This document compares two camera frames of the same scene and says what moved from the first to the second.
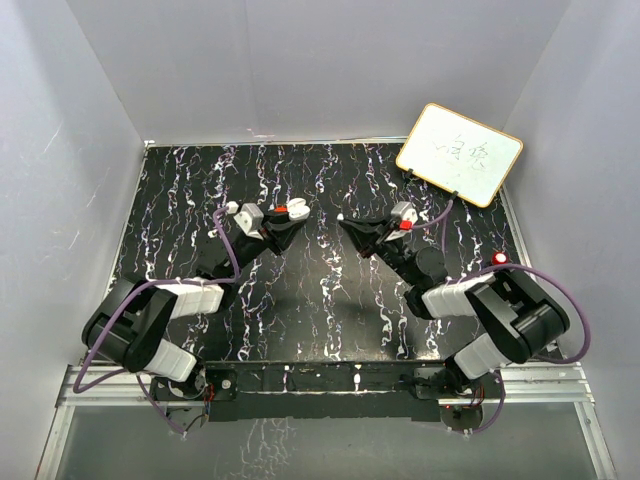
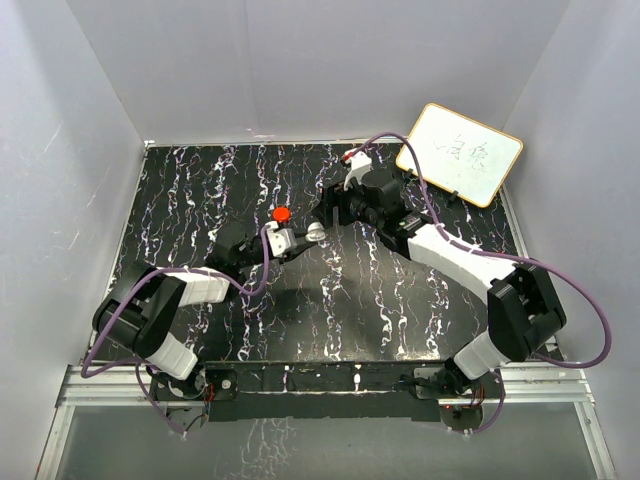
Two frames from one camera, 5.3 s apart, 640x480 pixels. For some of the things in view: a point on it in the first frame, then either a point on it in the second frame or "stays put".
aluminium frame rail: (533, 383) stays put
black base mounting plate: (324, 391) stays put
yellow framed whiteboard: (462, 156) stays put
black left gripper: (279, 231) → (299, 248)
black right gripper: (365, 235) → (335, 196)
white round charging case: (297, 208) → (315, 232)
